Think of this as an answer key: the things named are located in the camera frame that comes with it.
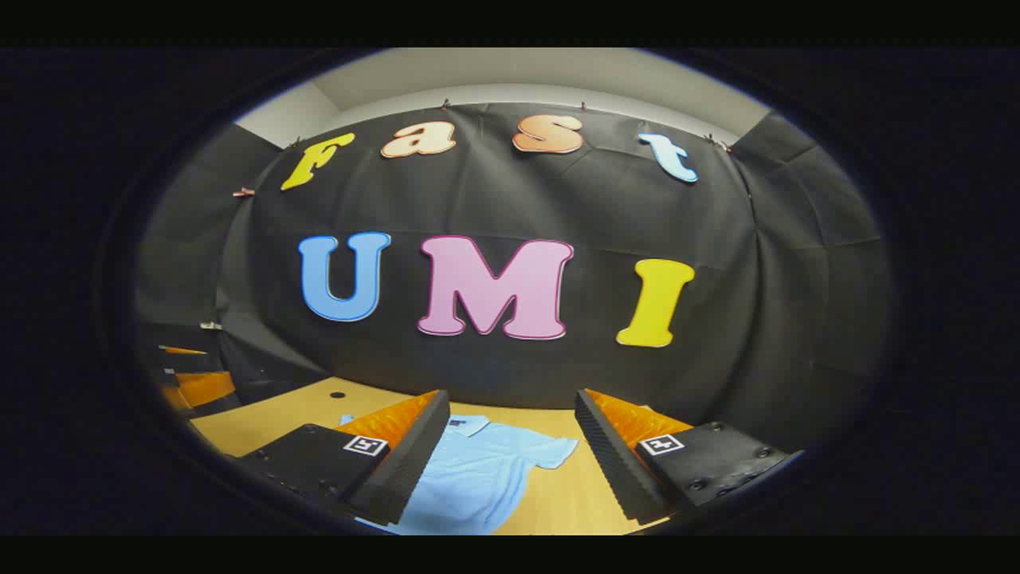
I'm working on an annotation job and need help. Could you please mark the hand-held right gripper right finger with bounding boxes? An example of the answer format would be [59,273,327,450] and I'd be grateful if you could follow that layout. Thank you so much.
[574,388,804,525]

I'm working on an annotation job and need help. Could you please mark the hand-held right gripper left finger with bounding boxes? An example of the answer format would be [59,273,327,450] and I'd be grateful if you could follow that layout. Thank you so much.
[237,389,452,527]

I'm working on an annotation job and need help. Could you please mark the light blue T-shirt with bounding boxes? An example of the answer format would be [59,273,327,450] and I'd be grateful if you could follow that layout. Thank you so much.
[339,413,580,535]

